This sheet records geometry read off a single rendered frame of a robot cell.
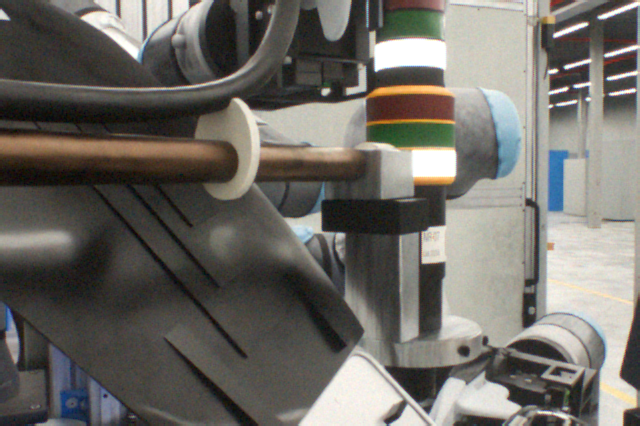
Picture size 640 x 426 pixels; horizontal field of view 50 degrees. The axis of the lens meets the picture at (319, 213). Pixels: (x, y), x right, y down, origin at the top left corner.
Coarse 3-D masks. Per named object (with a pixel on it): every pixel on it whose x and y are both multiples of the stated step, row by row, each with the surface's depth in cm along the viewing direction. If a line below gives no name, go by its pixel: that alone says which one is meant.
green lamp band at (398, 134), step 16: (368, 128) 33; (384, 128) 32; (400, 128) 32; (416, 128) 32; (432, 128) 32; (448, 128) 32; (400, 144) 32; (416, 144) 32; (432, 144) 32; (448, 144) 32
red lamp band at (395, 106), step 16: (384, 96) 32; (400, 96) 32; (416, 96) 32; (432, 96) 32; (448, 96) 32; (368, 112) 33; (384, 112) 32; (400, 112) 32; (416, 112) 32; (432, 112) 32; (448, 112) 32
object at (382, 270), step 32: (384, 160) 29; (352, 192) 29; (384, 192) 29; (352, 224) 30; (384, 224) 29; (416, 224) 30; (352, 256) 31; (384, 256) 31; (416, 256) 31; (352, 288) 32; (384, 288) 31; (416, 288) 31; (384, 320) 31; (416, 320) 31; (448, 320) 35; (384, 352) 31; (416, 352) 31; (448, 352) 31; (480, 352) 33
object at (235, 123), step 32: (288, 0) 25; (288, 32) 25; (256, 64) 23; (0, 96) 16; (32, 96) 16; (64, 96) 17; (96, 96) 18; (128, 96) 19; (160, 96) 20; (192, 96) 21; (224, 96) 22; (224, 128) 22; (256, 128) 22; (256, 160) 22; (224, 192) 22
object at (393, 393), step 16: (352, 352) 29; (352, 368) 29; (368, 368) 29; (336, 384) 27; (352, 384) 28; (368, 384) 29; (384, 384) 29; (320, 400) 26; (336, 400) 27; (352, 400) 27; (368, 400) 28; (384, 400) 29; (400, 400) 29; (304, 416) 25; (320, 416) 26; (336, 416) 26; (352, 416) 27; (368, 416) 27; (384, 416) 28; (416, 416) 29
